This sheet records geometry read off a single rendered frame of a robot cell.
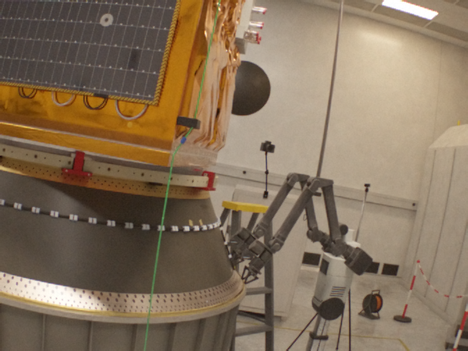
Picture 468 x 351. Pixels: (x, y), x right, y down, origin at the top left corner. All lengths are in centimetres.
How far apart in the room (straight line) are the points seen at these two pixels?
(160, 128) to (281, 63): 846
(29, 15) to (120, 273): 108
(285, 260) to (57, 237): 436
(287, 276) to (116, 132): 453
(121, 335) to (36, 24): 125
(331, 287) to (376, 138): 744
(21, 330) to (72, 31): 115
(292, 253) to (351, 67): 519
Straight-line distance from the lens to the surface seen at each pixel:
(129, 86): 176
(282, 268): 609
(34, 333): 199
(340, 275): 303
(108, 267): 201
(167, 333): 216
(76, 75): 183
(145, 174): 215
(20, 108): 195
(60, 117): 188
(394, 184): 1039
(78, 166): 203
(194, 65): 182
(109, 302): 197
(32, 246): 198
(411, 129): 1052
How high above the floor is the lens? 181
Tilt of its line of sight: 2 degrees down
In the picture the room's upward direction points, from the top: 11 degrees clockwise
